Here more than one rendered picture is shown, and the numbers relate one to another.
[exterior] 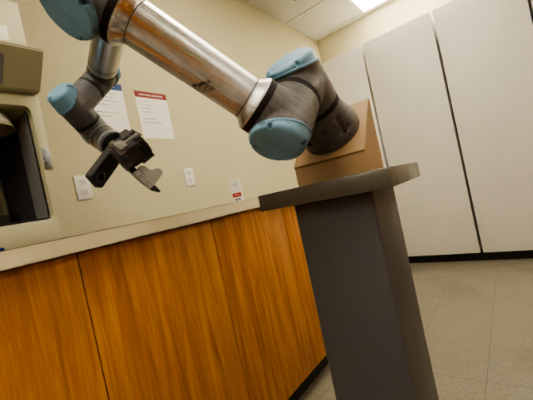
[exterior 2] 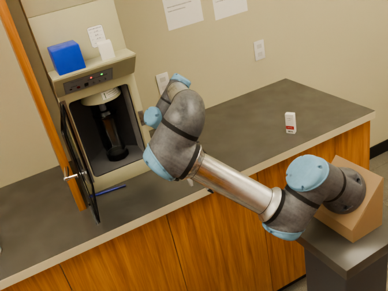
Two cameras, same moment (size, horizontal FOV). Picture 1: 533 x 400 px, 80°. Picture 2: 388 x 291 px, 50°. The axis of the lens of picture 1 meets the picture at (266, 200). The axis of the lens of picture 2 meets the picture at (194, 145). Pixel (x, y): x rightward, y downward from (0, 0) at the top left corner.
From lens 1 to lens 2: 1.09 m
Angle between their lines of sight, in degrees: 41
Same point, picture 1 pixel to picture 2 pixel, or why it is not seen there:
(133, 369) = (196, 262)
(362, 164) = (350, 237)
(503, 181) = not seen: outside the picture
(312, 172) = (320, 215)
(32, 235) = (138, 169)
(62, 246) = (157, 213)
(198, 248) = not seen: hidden behind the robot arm
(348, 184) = (325, 259)
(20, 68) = (122, 68)
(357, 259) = (331, 281)
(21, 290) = (140, 232)
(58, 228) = not seen: hidden behind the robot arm
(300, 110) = (294, 225)
